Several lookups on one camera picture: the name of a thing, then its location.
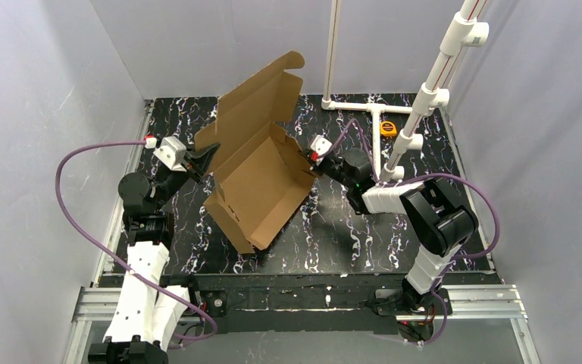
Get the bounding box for brown cardboard box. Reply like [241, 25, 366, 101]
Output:
[194, 51, 315, 254]

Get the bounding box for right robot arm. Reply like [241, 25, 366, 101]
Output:
[303, 148, 478, 314]

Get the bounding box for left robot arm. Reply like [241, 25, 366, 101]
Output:
[87, 137, 220, 363]

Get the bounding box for orange tape measure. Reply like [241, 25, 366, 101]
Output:
[379, 121, 398, 138]

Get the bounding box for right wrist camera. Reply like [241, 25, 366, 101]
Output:
[309, 135, 333, 164]

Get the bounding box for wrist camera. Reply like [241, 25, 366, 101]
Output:
[153, 136, 187, 171]
[309, 135, 333, 164]

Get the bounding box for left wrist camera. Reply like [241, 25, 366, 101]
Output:
[153, 136, 187, 171]

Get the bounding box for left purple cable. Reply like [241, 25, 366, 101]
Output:
[55, 140, 219, 350]

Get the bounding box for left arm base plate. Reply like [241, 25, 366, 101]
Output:
[159, 274, 227, 318]

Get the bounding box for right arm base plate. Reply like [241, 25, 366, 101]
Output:
[365, 288, 453, 317]

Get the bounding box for white PVC pipe frame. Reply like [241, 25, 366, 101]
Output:
[321, 1, 490, 179]

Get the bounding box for aluminium rail frame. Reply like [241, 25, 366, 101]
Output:
[62, 100, 543, 364]

